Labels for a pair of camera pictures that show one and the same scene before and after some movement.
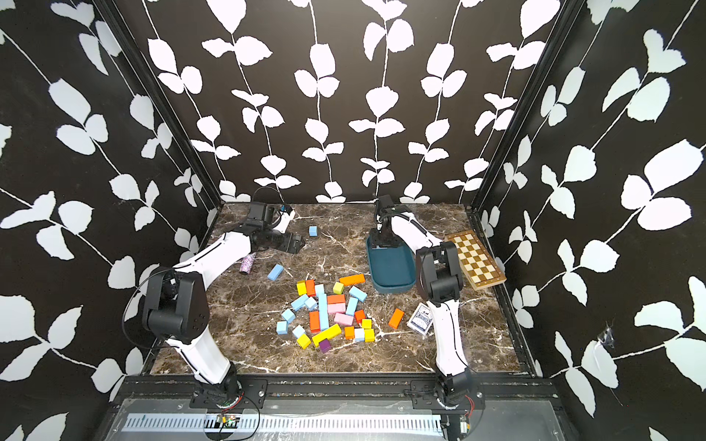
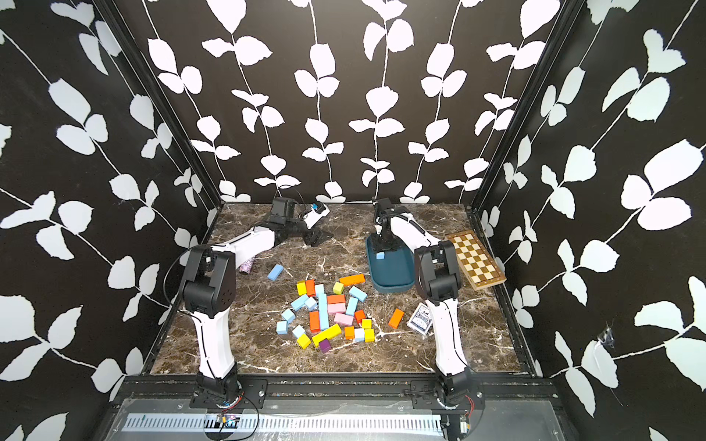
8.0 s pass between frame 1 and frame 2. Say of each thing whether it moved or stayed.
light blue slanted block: stayed
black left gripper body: moved
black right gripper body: stayed
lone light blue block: stayed
